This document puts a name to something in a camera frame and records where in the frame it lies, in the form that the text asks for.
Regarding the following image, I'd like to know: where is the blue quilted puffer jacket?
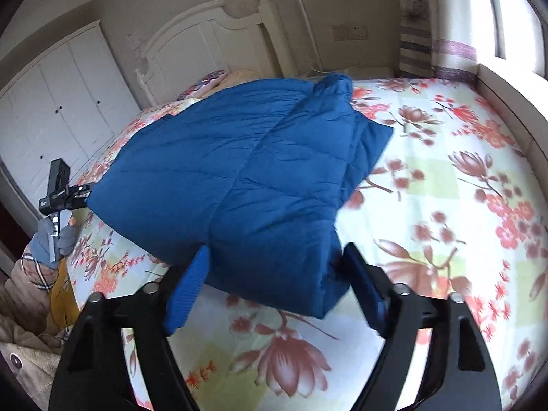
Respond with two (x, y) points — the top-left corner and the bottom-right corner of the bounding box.
(87, 74), (393, 318)

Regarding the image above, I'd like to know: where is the grey gloved left hand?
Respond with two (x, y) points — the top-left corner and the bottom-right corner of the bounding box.
(30, 217), (76, 269)

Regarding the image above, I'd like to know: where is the white wardrobe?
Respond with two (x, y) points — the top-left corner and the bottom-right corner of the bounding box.
(1, 21), (140, 206)

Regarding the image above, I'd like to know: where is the floral bed quilt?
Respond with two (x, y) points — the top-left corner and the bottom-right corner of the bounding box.
(67, 74), (548, 411)

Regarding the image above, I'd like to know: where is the patterned round cushion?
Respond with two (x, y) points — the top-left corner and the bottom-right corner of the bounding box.
(176, 70), (228, 101)

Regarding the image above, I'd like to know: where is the cream fluffy pillow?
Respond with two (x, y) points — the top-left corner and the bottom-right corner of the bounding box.
(214, 70), (261, 92)

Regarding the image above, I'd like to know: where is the white wooden headboard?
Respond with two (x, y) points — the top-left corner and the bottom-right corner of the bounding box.
(136, 0), (297, 106)

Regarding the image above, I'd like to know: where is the white bedside table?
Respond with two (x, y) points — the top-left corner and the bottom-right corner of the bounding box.
(316, 66), (395, 82)

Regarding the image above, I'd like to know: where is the slim white desk lamp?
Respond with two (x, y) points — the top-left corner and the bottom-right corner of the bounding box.
(296, 0), (323, 72)

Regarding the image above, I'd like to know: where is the patterned window curtain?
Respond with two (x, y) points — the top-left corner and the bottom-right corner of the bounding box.
(398, 0), (497, 85)

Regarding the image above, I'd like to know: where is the wall power socket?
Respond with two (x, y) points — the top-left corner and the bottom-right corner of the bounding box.
(332, 23), (369, 42)

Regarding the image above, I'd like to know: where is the window with dark frame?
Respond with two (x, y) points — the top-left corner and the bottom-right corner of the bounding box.
(490, 0), (547, 77)

